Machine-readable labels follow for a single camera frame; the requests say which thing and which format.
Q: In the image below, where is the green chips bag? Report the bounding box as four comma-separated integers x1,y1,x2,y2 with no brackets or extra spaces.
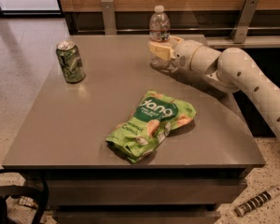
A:
106,91,196,163

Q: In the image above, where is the right metal bracket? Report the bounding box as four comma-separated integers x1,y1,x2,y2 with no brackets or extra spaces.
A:
231,0,259,44

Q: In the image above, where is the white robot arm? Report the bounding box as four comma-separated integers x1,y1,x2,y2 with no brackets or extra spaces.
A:
148,36,280,141

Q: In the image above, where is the grey table base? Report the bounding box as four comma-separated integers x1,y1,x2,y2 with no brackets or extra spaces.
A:
21,167,255,224

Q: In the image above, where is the black chair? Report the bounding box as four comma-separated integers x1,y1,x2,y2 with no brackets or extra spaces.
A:
0,169,50,224

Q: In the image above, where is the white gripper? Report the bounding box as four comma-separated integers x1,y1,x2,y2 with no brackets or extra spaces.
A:
148,35,221,76

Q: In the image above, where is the left metal bracket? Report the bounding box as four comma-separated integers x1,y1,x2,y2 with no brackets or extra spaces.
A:
101,0,118,35

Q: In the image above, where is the metal bracket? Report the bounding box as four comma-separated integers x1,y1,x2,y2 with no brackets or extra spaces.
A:
101,0,118,35
231,0,259,44

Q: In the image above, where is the clear plastic water bottle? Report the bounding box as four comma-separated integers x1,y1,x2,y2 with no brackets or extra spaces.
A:
149,6,170,69

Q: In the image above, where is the green soda can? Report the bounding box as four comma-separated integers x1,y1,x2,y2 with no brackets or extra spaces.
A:
56,41,86,83

